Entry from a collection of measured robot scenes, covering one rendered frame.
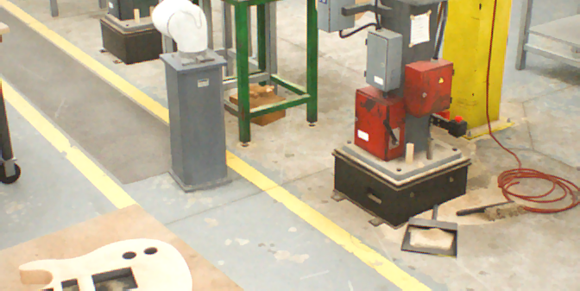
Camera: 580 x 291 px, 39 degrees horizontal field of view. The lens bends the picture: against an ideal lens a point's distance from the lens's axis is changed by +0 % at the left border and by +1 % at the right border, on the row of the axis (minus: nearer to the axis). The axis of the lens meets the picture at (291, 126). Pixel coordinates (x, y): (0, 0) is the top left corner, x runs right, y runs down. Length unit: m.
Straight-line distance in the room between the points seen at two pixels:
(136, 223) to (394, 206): 1.88
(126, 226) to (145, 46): 4.02
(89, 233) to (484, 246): 2.17
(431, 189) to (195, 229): 1.19
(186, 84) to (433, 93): 1.23
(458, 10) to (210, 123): 1.66
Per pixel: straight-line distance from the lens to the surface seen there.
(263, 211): 4.15
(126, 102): 5.57
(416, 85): 3.84
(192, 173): 4.33
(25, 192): 4.57
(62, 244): 2.32
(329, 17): 3.85
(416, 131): 4.08
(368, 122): 3.98
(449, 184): 4.19
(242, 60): 4.61
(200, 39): 4.13
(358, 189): 4.17
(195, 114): 4.20
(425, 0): 3.74
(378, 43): 3.83
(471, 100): 5.01
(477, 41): 4.88
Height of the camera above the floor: 2.10
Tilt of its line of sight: 24 degrees down
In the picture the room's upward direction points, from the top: straight up
